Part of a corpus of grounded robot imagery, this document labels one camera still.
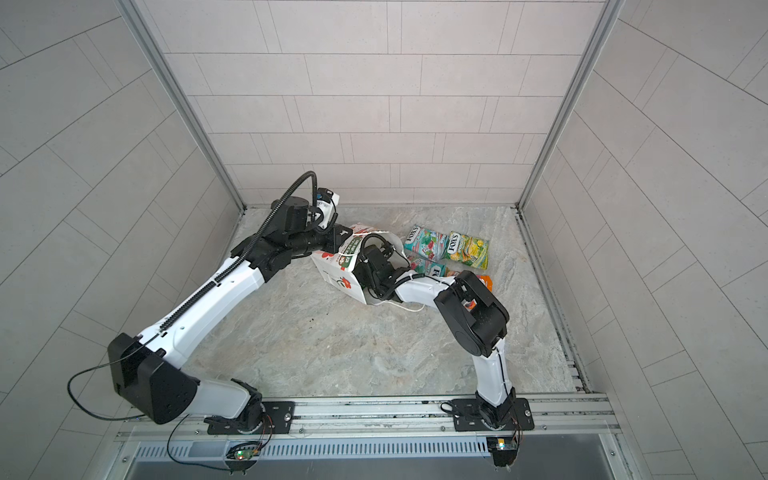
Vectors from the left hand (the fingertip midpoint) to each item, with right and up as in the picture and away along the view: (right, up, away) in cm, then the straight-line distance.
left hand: (358, 227), depth 74 cm
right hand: (-4, -14, +19) cm, 24 cm away
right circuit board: (+35, -52, -5) cm, 62 cm away
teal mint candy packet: (+19, -13, +23) cm, 33 cm away
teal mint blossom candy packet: (+20, -5, +30) cm, 36 cm away
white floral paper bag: (-6, -10, +4) cm, 13 cm away
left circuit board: (-24, -50, -9) cm, 56 cm away
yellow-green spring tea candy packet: (+35, -8, +27) cm, 45 cm away
